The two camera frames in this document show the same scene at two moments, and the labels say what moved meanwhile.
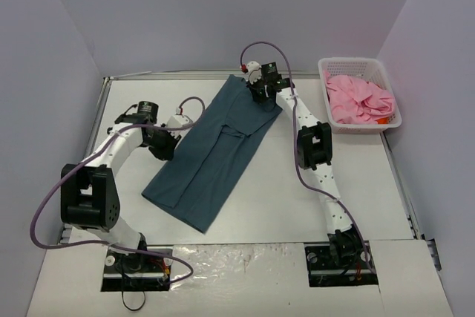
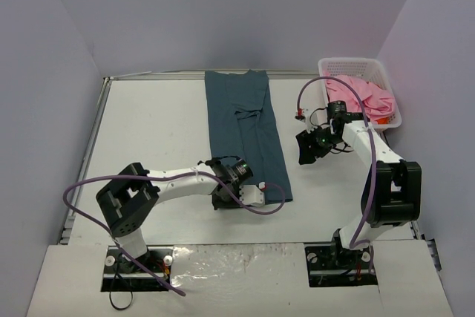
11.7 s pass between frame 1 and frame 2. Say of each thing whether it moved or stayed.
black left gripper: moved
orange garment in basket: stayed
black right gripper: moved
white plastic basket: stayed
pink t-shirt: stayed
